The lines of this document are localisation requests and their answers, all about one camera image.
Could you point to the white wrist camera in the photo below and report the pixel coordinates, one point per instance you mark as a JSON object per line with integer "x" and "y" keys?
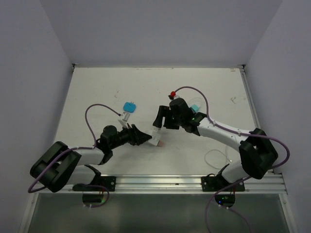
{"x": 123, "y": 119}
{"x": 173, "y": 95}

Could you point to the aluminium right side rail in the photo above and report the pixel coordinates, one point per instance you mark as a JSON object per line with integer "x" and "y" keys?
{"x": 249, "y": 97}

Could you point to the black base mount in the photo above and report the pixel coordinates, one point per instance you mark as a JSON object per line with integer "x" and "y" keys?
{"x": 212, "y": 183}
{"x": 99, "y": 184}

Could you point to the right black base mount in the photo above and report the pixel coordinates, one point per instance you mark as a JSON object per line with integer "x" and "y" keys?
{"x": 212, "y": 183}

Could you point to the white power strip socket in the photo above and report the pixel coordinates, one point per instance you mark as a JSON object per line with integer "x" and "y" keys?
{"x": 155, "y": 136}

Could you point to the aluminium rail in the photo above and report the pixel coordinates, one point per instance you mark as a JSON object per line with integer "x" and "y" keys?
{"x": 178, "y": 184}
{"x": 249, "y": 97}

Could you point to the pink plug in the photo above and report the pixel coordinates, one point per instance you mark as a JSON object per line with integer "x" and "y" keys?
{"x": 160, "y": 144}

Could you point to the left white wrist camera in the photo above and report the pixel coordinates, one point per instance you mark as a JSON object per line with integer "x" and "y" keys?
{"x": 123, "y": 119}

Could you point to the teal plug adapter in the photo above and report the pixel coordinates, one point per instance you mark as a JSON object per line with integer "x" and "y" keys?
{"x": 195, "y": 108}

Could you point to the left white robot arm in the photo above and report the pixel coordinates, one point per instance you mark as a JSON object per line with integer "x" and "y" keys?
{"x": 60, "y": 165}

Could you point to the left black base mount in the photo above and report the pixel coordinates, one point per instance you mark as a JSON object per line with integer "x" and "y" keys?
{"x": 99, "y": 184}

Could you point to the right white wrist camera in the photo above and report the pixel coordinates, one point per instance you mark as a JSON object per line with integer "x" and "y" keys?
{"x": 173, "y": 95}

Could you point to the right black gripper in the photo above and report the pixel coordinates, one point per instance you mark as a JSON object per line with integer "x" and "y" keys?
{"x": 164, "y": 111}

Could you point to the aluminium front rail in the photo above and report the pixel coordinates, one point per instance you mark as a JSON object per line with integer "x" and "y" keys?
{"x": 178, "y": 184}

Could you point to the blue plug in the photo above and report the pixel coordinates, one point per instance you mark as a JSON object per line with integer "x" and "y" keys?
{"x": 129, "y": 107}

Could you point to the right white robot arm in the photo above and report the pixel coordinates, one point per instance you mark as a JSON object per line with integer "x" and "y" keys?
{"x": 257, "y": 154}

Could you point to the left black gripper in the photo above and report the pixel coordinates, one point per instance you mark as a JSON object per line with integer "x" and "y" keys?
{"x": 138, "y": 137}

